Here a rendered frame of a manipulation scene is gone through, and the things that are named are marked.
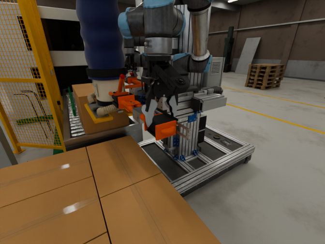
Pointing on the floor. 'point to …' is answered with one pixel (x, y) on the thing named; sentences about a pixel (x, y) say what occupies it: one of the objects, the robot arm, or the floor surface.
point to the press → (228, 50)
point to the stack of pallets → (264, 76)
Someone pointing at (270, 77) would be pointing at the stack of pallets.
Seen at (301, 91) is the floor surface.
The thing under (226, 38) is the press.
